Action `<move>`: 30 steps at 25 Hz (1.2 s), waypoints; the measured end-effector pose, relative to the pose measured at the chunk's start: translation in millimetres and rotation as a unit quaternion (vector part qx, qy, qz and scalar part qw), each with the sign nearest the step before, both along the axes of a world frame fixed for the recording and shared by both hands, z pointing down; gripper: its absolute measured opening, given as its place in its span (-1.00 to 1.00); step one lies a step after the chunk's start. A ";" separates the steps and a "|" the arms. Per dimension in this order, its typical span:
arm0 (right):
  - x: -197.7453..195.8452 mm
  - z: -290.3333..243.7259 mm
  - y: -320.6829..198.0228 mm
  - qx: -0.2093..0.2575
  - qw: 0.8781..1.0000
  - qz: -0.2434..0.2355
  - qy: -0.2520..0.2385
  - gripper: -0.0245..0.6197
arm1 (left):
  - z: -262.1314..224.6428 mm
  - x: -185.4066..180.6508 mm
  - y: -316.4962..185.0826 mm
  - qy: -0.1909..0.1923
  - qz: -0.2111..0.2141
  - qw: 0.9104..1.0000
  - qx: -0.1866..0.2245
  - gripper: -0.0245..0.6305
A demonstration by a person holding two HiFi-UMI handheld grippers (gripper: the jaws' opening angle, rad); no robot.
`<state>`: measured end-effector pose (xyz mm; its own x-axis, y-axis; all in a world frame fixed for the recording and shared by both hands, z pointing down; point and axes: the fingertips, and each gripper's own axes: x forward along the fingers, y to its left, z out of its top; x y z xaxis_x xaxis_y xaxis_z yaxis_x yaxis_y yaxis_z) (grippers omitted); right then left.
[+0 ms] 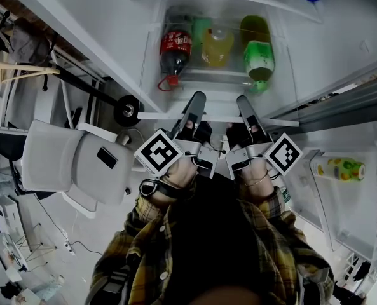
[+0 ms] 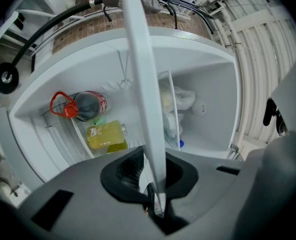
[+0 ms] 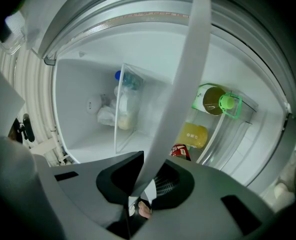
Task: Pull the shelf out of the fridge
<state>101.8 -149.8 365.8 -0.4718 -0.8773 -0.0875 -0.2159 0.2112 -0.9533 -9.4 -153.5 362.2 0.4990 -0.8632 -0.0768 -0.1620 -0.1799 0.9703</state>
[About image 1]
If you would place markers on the white fridge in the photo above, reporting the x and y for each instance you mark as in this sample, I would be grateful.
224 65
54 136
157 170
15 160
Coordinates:
105 27

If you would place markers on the clear plastic fridge drawer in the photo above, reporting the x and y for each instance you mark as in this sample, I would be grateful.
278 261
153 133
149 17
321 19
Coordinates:
156 116

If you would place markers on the red label cola bottle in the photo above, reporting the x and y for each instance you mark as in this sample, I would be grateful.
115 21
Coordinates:
175 46

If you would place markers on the black coat rack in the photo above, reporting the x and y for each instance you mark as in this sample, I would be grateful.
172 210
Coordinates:
89 91

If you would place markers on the plaid shirt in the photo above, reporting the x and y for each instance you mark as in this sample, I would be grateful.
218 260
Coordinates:
150 249

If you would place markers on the wooden clothes hanger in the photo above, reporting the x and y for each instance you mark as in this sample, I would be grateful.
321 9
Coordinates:
23 71

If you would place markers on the yellow juice bottle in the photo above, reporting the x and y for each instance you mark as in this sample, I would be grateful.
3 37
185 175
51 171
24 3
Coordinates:
218 46

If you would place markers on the white office chair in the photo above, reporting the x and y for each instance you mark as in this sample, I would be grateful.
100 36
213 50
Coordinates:
51 157

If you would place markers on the bright green bottle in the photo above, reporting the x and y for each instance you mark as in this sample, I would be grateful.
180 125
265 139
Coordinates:
201 29

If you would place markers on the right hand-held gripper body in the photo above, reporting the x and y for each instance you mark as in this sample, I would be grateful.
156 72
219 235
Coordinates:
283 154

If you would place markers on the person's right forearm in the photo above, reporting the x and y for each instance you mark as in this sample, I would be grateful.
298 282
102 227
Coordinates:
255 173

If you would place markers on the person's left forearm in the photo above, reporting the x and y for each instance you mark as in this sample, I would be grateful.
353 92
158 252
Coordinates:
185 173

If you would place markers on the person's left hand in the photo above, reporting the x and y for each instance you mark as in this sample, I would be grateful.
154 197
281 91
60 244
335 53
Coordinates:
188 126

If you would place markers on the cluttered white desk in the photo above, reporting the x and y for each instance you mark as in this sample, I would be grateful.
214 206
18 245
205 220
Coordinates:
7 249

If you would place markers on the white refrigerator door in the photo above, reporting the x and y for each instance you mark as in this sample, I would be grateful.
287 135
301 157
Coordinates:
350 208

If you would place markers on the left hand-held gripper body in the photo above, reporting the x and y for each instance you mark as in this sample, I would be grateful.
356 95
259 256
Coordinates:
158 152

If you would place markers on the olive green drink bottle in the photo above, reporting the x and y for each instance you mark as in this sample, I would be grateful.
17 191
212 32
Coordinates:
258 56

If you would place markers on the white power strip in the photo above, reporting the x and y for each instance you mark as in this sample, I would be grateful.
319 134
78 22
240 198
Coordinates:
70 246

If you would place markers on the fruit print drink bottle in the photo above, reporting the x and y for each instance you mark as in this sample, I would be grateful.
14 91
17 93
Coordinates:
337 168

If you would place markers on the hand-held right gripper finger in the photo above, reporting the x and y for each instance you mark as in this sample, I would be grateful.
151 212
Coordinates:
248 116

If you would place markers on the gray hanging cloth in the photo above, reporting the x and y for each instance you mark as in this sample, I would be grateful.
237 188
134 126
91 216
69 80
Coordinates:
29 43

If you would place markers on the person's right hand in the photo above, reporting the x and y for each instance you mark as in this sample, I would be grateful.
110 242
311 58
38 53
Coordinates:
255 128

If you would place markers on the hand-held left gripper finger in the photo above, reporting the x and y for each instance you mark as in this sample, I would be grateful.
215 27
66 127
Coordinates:
196 105

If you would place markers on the black smartphone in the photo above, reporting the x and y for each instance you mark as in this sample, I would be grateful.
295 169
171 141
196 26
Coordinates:
107 158

